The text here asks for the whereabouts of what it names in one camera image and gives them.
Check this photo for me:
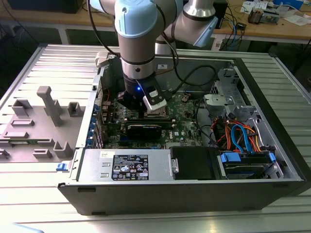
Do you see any blue flat wire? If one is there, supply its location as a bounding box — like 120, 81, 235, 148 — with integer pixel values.
230, 123, 255, 155

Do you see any black camera cable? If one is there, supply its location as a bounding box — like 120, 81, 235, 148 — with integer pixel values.
160, 31, 217, 101

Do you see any green motherboard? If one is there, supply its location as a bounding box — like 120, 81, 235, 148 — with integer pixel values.
101, 92, 204, 150

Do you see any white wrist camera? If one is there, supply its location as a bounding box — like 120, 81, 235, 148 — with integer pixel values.
137, 79, 168, 113

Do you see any white paper sheet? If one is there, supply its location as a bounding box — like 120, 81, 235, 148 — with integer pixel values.
284, 14, 311, 26

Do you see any wooden desk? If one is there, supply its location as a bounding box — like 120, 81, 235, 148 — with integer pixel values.
0, 0, 311, 46

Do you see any blue cable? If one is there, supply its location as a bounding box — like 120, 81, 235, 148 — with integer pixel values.
232, 19, 238, 49

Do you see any tall black box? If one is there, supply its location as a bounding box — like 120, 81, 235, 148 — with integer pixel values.
215, 0, 229, 30

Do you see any grey metal box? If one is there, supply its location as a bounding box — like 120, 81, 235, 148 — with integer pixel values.
262, 9, 280, 25

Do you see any blue box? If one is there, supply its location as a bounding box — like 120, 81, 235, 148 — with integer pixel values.
273, 0, 304, 10

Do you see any orange wire bundle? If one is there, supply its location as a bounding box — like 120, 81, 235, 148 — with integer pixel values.
225, 123, 263, 152

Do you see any copper heat sink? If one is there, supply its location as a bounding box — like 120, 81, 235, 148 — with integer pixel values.
247, 7, 264, 25

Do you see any silver power supply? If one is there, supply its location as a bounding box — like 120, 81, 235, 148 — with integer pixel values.
77, 148, 174, 183

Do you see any beige case bracket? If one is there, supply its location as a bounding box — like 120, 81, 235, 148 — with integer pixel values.
95, 52, 115, 67

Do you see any black RAM stick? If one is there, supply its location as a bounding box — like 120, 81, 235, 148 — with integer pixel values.
121, 121, 176, 129
125, 116, 176, 123

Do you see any hard disk in blue carrier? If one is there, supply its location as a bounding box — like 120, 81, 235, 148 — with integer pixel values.
217, 150, 276, 180

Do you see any black PC case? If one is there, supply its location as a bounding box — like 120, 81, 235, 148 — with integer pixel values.
57, 52, 311, 216

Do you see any black graphics card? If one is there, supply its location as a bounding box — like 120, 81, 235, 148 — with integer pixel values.
126, 124, 162, 140

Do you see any grey parts rack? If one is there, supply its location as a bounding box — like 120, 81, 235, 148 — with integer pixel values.
0, 86, 87, 163

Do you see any black computer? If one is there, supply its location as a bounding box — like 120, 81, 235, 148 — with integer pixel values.
7, 0, 80, 14

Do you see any silver metal drive cage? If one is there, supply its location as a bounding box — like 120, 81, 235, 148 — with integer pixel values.
203, 67, 264, 136

